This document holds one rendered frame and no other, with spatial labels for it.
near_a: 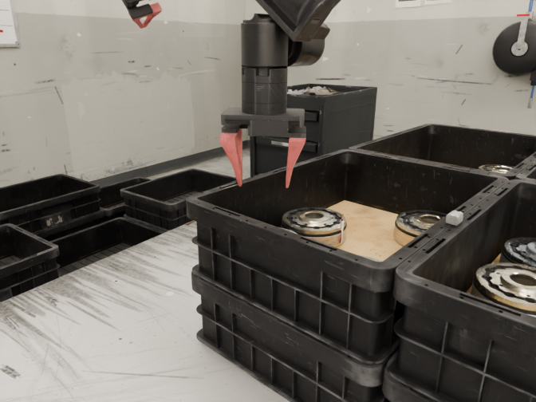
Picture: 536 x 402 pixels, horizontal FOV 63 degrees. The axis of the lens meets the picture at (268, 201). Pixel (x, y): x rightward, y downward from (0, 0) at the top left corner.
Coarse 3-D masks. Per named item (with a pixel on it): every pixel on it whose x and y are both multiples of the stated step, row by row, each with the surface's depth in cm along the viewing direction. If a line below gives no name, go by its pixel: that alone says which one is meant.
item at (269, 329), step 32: (192, 288) 61; (224, 320) 60; (256, 320) 53; (224, 352) 61; (256, 352) 56; (288, 352) 52; (320, 352) 47; (288, 384) 54; (320, 384) 49; (352, 384) 46
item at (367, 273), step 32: (320, 160) 77; (224, 192) 61; (480, 192) 60; (224, 224) 52; (256, 224) 49; (448, 224) 49; (288, 256) 46; (320, 256) 43; (352, 256) 42; (384, 288) 40
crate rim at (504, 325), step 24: (504, 192) 60; (480, 216) 52; (432, 240) 45; (408, 264) 40; (408, 288) 37; (432, 288) 36; (432, 312) 36; (456, 312) 35; (480, 312) 34; (504, 312) 33; (504, 336) 33; (528, 336) 32
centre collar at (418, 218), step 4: (416, 216) 68; (420, 216) 68; (424, 216) 69; (428, 216) 69; (432, 216) 69; (436, 216) 68; (440, 216) 68; (416, 220) 67; (420, 220) 67; (420, 224) 66; (424, 224) 66; (428, 224) 66; (432, 224) 65
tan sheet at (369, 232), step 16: (336, 208) 82; (352, 208) 82; (368, 208) 82; (352, 224) 75; (368, 224) 75; (384, 224) 75; (352, 240) 69; (368, 240) 69; (384, 240) 69; (368, 256) 63; (384, 256) 63
